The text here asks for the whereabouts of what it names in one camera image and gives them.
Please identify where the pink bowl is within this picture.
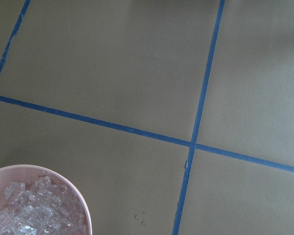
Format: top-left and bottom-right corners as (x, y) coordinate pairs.
(0, 164), (93, 235)

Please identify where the clear ice cubes pile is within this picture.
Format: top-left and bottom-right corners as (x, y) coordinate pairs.
(0, 176), (88, 235)

